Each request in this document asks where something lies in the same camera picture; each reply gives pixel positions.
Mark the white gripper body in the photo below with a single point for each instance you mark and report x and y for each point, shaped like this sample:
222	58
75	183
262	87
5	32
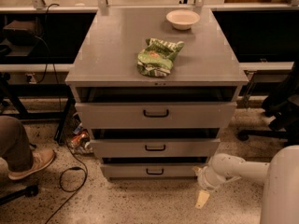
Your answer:
205	177

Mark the grey bottom drawer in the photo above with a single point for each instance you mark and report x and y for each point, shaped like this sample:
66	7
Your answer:
155	170

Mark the grey drawer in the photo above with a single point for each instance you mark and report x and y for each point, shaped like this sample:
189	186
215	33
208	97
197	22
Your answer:
186	115
155	170
137	148

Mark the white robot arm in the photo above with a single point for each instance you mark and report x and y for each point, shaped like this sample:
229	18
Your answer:
280	179

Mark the grey middle drawer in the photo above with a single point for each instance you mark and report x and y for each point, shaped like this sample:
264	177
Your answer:
137	148

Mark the grey top drawer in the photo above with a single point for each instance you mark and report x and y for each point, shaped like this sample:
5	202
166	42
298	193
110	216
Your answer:
186	115

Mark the grey drawer cabinet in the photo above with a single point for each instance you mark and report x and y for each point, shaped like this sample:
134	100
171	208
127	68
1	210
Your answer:
206	70

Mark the black office chair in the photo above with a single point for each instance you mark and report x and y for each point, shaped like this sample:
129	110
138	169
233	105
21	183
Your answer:
282	104

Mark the green chip bag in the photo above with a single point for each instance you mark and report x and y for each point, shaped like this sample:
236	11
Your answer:
157	59

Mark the white bowl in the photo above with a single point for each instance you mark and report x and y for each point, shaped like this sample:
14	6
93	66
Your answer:
182	19

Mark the tan shoe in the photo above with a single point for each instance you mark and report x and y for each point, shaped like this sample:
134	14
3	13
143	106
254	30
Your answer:
41	160

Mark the black chair base left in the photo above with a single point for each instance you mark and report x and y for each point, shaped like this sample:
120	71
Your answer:
29	191

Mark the brown trouser leg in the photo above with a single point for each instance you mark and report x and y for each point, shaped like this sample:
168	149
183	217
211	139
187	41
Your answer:
14	145

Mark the dark box on shelf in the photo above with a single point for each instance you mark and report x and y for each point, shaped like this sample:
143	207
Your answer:
21	33

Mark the wire trash basket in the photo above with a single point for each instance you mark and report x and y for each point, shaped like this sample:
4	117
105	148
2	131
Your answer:
75	135

